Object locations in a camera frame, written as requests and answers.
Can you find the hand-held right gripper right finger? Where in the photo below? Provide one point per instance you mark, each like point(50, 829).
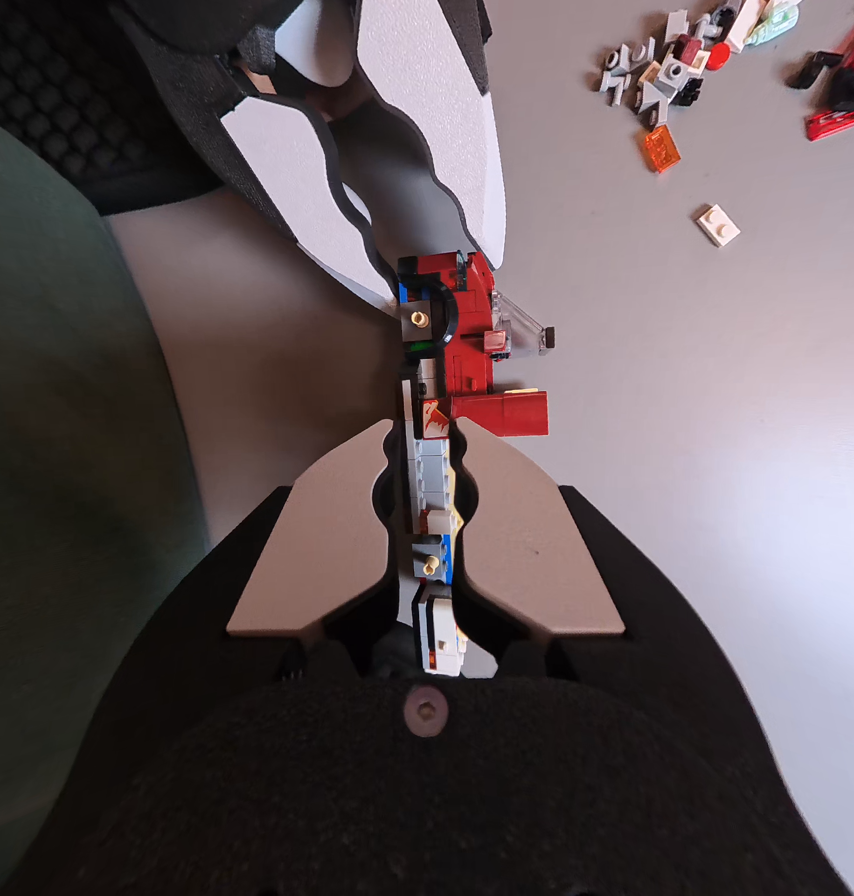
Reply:
point(539, 553)

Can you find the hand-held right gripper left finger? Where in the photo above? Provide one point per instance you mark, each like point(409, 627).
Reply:
point(315, 553)

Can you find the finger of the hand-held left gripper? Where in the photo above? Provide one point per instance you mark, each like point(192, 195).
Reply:
point(287, 182)
point(434, 105)

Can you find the red and tan brick truck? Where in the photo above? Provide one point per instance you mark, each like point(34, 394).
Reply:
point(462, 294)

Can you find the grey desk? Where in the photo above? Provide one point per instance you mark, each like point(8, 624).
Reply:
point(678, 420)

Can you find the person's left hand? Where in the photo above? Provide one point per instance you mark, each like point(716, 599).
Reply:
point(346, 101)

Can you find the black ribbed cushion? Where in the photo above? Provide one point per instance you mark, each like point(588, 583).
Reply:
point(49, 105)

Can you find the orange transparent flat brick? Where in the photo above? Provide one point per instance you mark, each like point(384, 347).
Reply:
point(661, 149)

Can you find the pile of small loose bricks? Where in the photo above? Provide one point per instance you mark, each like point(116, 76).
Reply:
point(664, 70)

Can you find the green sweatshirt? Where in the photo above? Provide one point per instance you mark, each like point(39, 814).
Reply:
point(49, 490)

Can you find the small white plate brick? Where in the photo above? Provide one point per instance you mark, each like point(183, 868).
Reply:
point(718, 225)

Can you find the black clip brick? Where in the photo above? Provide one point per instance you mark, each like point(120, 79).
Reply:
point(811, 70)

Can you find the red and black brick assembly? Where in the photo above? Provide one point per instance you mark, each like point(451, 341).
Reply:
point(846, 105)

